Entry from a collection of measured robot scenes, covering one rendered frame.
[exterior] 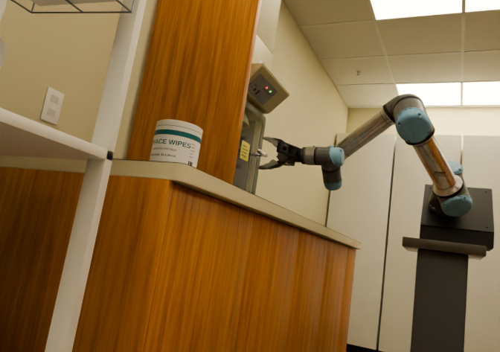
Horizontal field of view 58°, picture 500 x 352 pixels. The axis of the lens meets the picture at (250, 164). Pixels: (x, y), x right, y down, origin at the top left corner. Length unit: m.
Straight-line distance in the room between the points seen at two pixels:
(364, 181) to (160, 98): 3.22
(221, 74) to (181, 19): 0.35
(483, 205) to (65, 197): 1.74
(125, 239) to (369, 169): 3.95
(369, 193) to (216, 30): 3.19
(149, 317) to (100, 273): 0.15
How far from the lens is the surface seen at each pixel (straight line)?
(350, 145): 1.93
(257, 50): 2.05
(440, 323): 2.12
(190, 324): 1.16
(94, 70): 1.83
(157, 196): 1.01
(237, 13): 1.88
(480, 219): 2.19
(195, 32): 1.94
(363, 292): 4.68
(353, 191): 4.78
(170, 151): 1.21
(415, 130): 1.72
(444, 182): 1.91
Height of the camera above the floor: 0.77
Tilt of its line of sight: 11 degrees up
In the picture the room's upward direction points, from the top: 9 degrees clockwise
